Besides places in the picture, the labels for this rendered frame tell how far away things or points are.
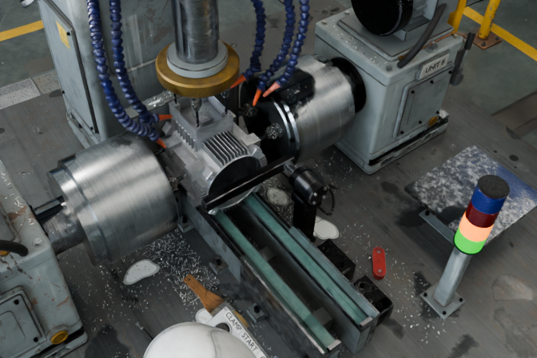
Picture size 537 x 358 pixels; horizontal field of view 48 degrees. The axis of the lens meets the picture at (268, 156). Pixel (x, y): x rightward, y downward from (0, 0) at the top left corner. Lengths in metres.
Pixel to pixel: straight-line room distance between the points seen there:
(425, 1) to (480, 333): 0.81
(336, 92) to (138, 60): 0.48
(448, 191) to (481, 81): 1.99
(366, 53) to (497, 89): 2.02
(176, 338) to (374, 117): 1.13
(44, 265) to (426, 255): 0.93
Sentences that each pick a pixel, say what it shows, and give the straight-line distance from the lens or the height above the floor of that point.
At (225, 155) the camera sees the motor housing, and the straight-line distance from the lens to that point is 1.35.
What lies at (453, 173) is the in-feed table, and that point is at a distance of 1.66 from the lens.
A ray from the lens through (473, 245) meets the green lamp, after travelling 1.34.
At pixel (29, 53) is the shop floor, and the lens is 3.68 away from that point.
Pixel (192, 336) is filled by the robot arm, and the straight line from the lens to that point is 0.59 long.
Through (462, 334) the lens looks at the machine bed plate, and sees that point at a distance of 1.52.
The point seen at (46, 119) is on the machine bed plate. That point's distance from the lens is 1.98.
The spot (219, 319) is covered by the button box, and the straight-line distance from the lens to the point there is 1.15.
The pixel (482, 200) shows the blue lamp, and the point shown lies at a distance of 1.24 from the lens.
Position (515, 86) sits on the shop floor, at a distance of 3.61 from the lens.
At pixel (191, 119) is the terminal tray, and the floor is 1.12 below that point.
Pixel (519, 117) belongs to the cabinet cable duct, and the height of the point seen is 0.03.
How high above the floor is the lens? 2.08
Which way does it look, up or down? 46 degrees down
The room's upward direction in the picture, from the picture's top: 3 degrees clockwise
